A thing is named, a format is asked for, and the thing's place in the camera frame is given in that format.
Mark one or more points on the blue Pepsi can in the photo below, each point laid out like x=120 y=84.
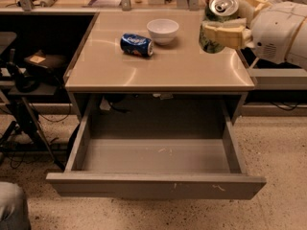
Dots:
x=134 y=44

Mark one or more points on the grey drawer cabinet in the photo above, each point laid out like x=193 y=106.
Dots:
x=181 y=66

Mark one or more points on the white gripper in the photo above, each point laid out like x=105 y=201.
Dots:
x=273 y=33

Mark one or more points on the grey trouser knee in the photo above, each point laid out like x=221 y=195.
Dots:
x=14 y=214

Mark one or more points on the white bowl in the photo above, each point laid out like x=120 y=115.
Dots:
x=162 y=31

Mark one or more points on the open grey top drawer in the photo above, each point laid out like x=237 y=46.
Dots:
x=173 y=149

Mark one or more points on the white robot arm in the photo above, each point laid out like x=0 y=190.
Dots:
x=274 y=30

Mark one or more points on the green soda can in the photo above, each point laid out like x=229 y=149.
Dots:
x=216 y=11

